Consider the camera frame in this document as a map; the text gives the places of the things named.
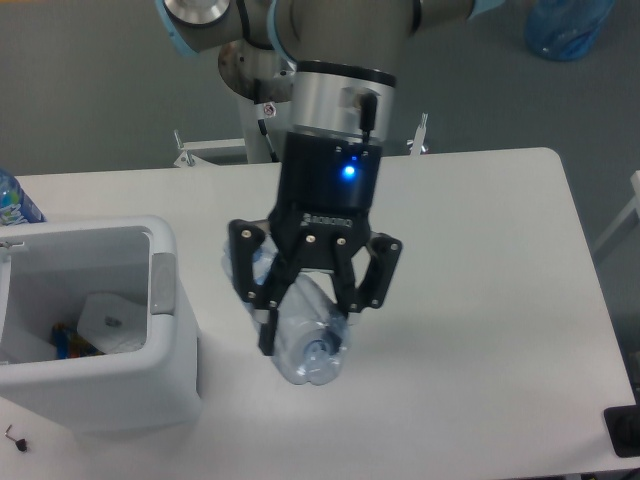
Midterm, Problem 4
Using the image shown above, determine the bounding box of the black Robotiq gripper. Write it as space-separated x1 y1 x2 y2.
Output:
228 60 403 356

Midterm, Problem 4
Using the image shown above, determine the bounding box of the crushed clear plastic bottle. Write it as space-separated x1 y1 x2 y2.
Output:
219 237 350 387

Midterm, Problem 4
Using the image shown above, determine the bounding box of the white paper wrapper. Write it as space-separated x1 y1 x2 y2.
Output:
77 293 147 354

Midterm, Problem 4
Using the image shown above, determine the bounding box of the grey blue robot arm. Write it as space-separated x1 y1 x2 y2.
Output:
156 1 494 356

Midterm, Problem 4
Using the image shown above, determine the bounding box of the white plastic trash can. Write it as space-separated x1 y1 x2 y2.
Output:
1 216 202 432

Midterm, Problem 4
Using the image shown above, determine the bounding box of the colourful snack wrapper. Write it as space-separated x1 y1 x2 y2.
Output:
51 323 102 360

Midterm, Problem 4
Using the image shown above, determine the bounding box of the blue labelled bottle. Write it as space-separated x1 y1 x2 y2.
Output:
1 169 47 226

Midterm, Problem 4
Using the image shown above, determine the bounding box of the blue plastic bag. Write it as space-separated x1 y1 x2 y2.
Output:
524 0 616 62

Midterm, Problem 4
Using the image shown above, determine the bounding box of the black device at edge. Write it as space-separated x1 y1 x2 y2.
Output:
604 405 639 458

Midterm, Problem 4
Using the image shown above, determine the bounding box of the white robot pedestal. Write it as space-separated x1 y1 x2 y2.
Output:
172 38 431 169

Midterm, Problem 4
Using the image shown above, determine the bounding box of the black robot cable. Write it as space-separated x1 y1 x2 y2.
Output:
252 78 280 164

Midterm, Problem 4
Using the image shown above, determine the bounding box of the white furniture frame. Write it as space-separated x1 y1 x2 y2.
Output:
592 170 639 265

